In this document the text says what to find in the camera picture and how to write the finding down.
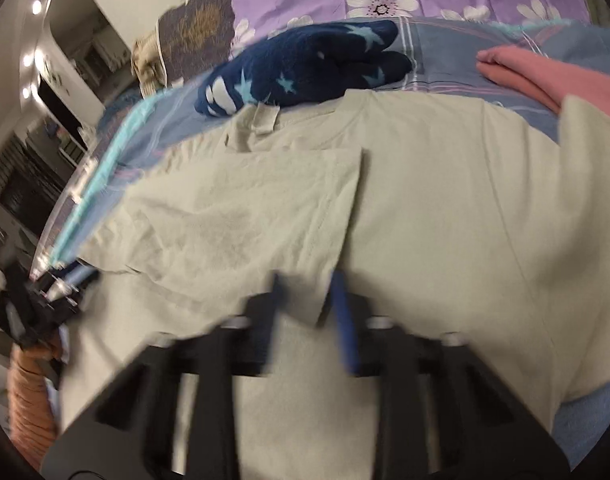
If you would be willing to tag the dark patterned pillow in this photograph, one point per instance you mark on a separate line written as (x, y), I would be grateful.
(200, 30)

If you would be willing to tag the pink garment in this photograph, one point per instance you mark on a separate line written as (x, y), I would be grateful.
(545, 72)

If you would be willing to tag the blue-grey plaid blanket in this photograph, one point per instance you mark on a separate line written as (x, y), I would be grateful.
(450, 50)

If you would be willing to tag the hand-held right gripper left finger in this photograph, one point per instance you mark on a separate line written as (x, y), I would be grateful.
(276, 305)

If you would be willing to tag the dark cabinet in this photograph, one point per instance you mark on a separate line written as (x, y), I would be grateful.
(25, 190)

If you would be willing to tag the beige plush cloth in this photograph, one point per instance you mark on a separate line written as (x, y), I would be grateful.
(146, 65)

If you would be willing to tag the teal cloth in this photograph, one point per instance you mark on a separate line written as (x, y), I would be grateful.
(102, 170)

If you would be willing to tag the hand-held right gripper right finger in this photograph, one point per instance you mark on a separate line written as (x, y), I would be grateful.
(341, 310)

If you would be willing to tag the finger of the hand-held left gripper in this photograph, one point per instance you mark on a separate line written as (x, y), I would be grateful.
(75, 277)

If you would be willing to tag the ceiling spotlight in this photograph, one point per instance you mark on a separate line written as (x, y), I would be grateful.
(25, 92)
(28, 60)
(36, 6)

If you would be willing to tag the navy star print fleece garment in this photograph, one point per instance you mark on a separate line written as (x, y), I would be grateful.
(305, 67)

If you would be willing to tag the beige t-shirt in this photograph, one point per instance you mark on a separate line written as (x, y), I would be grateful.
(435, 210)

